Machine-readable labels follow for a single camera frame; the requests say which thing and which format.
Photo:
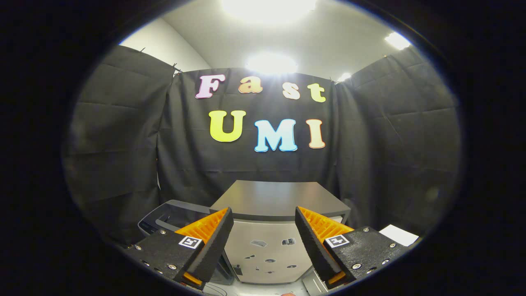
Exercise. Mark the white paper sheet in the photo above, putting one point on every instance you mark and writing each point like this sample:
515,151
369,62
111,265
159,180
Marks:
399,235

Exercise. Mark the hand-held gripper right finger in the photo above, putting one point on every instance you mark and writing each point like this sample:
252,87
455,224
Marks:
314,242

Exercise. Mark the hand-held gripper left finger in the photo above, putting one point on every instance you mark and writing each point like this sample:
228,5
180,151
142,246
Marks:
213,242

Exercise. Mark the grey ribbed panel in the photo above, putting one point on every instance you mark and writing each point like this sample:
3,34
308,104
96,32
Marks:
314,283

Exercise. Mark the grey washing machine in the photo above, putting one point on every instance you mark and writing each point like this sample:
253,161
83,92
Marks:
164,220

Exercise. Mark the beige cabinet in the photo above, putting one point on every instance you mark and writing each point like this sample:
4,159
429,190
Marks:
271,201

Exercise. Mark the large ceiling light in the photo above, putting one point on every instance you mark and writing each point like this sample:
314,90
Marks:
269,10

